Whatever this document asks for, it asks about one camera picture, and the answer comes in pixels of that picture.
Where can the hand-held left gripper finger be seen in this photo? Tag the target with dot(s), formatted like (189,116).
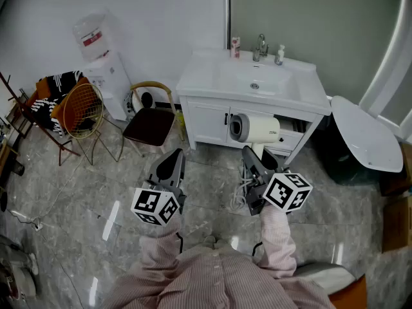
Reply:
(180,175)
(156,177)

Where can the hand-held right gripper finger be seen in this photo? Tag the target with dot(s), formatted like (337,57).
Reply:
(252,164)
(273,163)

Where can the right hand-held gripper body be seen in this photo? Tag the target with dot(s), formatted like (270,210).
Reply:
(288,192)

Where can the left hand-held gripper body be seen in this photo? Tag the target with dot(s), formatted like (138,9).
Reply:
(154,204)

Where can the white hair dryer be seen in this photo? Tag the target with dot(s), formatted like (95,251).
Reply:
(260,129)

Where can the white ceramic sink basin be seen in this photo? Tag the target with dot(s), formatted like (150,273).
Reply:
(206,79)

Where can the person's left forearm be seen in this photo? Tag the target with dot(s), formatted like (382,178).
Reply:
(159,246)

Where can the person's right forearm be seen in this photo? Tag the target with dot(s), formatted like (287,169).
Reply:
(278,240)

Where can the wooden chair with dark seat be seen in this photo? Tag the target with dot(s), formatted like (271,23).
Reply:
(149,125)

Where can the white vanity cabinet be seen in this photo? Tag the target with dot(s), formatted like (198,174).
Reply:
(209,124)

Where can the black bin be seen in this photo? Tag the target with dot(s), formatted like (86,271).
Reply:
(341,163)

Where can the metal basin drain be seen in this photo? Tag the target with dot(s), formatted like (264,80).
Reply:
(254,86)

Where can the white robot vacuum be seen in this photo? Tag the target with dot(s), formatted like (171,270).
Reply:
(141,100)

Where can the grey and orange stool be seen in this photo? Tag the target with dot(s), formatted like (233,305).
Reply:
(328,277)

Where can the white oval panel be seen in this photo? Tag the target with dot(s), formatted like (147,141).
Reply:
(363,134)

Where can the person's striped shirt torso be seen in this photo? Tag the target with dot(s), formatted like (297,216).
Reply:
(219,278)

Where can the white pump bottle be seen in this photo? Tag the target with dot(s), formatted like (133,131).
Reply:
(279,56)

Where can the white water dispenser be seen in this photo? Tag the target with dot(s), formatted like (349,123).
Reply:
(109,79)

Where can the chrome faucet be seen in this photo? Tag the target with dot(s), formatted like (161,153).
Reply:
(260,48)

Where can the orange armchair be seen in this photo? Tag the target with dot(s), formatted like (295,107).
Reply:
(59,109)

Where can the pink patterned bottle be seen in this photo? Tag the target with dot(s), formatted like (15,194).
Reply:
(235,47)

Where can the white power strip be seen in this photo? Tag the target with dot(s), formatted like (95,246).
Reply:
(38,226)

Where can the black and white striped cloth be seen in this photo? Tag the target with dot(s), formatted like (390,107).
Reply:
(62,80)

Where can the white floor appliance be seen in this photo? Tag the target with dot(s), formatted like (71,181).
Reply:
(17,269)

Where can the clear water jug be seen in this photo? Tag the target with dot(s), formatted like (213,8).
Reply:
(91,37)

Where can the white arched frame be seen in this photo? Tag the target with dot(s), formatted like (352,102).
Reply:
(386,72)

